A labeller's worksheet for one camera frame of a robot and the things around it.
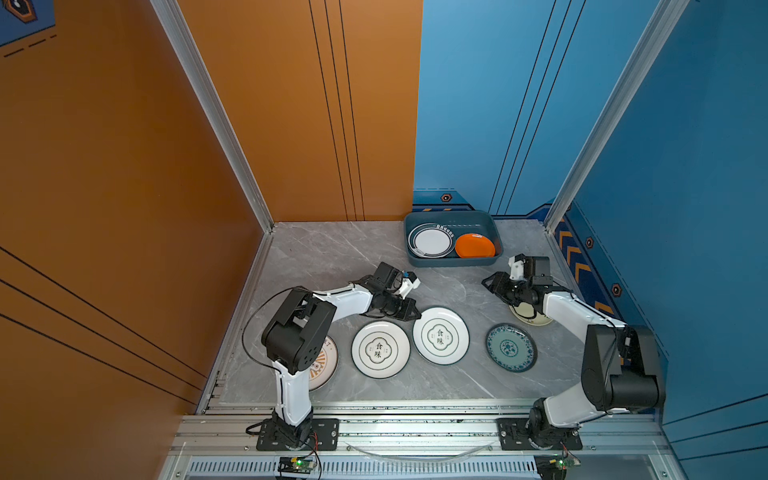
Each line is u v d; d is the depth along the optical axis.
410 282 0.87
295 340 0.51
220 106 0.87
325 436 0.74
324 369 0.84
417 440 0.73
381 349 0.87
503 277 0.83
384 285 0.78
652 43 0.74
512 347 0.87
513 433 0.73
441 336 0.89
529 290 0.71
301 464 0.71
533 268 0.73
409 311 0.82
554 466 0.71
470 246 1.10
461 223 1.19
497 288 0.82
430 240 1.13
